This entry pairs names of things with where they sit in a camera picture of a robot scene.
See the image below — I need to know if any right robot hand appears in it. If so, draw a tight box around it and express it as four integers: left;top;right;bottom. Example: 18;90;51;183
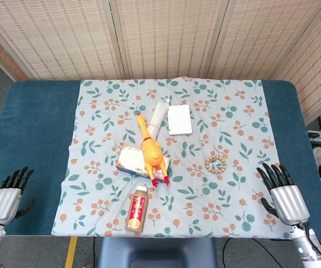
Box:
256;162;310;226

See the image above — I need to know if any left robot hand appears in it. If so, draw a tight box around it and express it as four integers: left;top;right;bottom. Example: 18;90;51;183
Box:
0;166;35;225

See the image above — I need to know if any wooden bead bracelet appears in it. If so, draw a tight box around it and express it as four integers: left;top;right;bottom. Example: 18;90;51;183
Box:
205;155;228;175

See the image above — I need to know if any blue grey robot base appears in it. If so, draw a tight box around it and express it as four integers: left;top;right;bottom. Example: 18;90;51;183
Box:
97;237;218;268

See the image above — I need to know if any yellow floor tape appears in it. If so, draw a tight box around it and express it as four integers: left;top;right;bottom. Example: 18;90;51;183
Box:
64;236;78;268

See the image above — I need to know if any floral patterned cloth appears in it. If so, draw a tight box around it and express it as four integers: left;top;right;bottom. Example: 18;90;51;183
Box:
50;76;296;240

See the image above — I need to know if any brown drink bottle red label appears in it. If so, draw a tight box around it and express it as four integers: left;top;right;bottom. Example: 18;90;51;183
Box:
124;185;149;232

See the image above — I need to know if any white flat rectangular box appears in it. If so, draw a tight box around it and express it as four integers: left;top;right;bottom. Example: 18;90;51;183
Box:
167;104;193;136

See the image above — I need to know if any yellow rubber chicken toy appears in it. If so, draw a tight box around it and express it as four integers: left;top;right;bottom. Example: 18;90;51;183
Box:
136;113;171;187

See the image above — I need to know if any bundle of white sticks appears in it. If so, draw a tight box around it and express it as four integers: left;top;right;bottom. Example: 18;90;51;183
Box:
148;100;169;139

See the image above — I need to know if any woven folding screen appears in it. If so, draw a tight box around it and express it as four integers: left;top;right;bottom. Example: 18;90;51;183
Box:
0;0;321;126

